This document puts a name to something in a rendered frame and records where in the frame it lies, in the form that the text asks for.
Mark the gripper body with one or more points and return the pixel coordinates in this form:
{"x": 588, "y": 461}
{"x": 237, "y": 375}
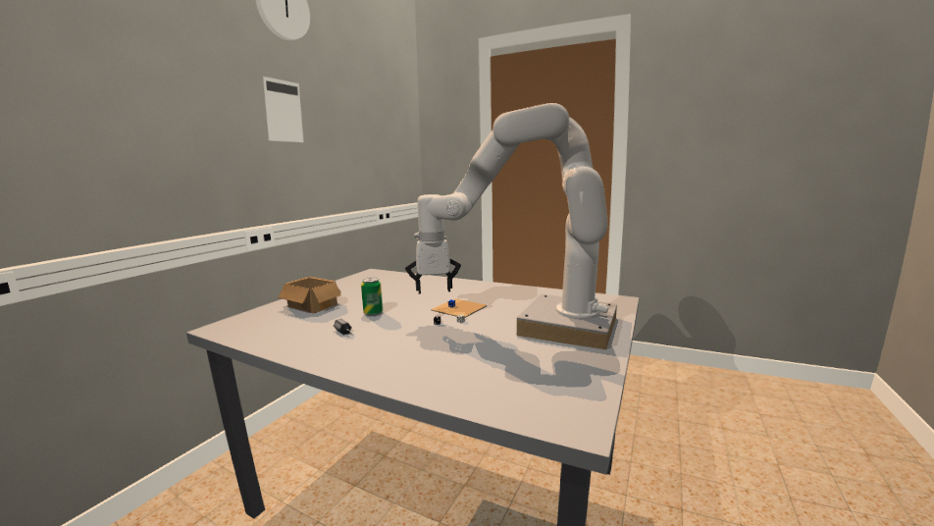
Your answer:
{"x": 432, "y": 257}

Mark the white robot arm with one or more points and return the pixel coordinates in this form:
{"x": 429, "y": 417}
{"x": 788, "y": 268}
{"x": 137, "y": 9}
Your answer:
{"x": 586, "y": 223}

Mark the orange flat square mat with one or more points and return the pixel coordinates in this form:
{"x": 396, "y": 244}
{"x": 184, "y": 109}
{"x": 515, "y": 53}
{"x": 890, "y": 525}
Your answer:
{"x": 461, "y": 307}

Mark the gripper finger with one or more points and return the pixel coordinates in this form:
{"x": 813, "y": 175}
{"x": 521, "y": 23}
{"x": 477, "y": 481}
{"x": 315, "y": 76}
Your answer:
{"x": 413, "y": 276}
{"x": 452, "y": 274}

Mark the green drink can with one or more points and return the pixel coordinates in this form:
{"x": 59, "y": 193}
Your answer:
{"x": 372, "y": 296}

